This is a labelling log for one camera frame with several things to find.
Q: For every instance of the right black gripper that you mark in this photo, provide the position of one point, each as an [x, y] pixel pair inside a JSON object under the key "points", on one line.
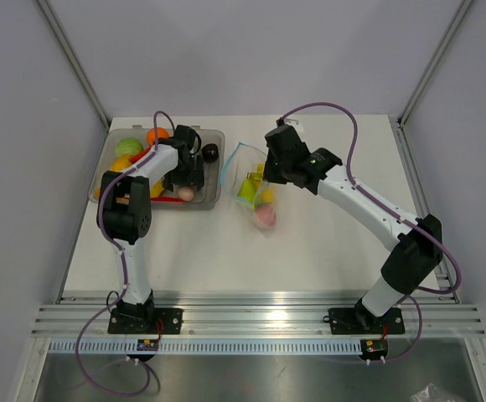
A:
{"points": [[270, 175]]}

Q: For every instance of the clear plastic food bin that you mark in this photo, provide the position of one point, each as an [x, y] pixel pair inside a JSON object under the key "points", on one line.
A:
{"points": [[194, 187]]}

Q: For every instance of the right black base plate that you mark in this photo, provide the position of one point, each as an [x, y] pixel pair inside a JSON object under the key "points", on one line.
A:
{"points": [[343, 320]]}

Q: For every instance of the white slotted cable duct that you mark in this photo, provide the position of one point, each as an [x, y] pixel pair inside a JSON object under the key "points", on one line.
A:
{"points": [[299, 347]]}

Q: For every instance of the dark avocado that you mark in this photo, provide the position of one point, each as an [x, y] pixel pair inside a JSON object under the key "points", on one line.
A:
{"points": [[210, 153]]}

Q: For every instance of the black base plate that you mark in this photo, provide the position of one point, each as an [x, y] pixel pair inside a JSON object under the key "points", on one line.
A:
{"points": [[167, 321], [343, 320]]}

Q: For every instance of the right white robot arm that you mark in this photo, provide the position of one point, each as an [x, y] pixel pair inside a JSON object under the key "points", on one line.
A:
{"points": [[411, 242]]}

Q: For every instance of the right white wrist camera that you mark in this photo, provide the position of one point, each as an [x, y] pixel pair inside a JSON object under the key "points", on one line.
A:
{"points": [[294, 123]]}

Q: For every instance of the yellow bell pepper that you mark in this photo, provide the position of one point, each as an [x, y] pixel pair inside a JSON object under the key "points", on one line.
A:
{"points": [[157, 189]]}

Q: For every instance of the left aluminium frame post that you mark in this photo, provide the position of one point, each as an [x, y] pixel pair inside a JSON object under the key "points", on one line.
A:
{"points": [[58, 32]]}

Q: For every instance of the aluminium mounting rail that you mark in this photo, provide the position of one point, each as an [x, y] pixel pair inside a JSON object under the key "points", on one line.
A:
{"points": [[275, 314]]}

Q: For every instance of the crumpled plastic bag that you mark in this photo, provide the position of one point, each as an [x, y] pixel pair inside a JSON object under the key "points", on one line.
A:
{"points": [[432, 393]]}

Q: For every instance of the orange fruit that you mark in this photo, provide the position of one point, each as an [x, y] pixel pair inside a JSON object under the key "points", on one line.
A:
{"points": [[156, 134]]}

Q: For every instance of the green cabbage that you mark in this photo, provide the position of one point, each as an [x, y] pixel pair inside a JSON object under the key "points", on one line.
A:
{"points": [[128, 146]]}

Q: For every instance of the yellow lemon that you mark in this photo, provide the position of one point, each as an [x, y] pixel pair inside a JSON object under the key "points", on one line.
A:
{"points": [[121, 164]]}

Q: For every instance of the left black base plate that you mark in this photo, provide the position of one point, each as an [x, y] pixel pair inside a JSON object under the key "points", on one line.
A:
{"points": [[167, 321]]}

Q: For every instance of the clear zip top bag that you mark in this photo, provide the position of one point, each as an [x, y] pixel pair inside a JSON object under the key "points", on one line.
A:
{"points": [[242, 179]]}

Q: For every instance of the red chili pepper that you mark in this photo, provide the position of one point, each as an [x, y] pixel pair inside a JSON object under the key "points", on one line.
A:
{"points": [[139, 156]]}

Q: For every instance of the green apple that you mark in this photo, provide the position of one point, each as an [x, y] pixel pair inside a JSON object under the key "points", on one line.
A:
{"points": [[247, 190]]}

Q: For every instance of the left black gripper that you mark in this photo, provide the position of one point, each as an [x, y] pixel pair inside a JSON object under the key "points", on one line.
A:
{"points": [[193, 178]]}

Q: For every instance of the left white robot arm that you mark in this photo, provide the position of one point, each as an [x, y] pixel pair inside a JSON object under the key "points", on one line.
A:
{"points": [[124, 215]]}

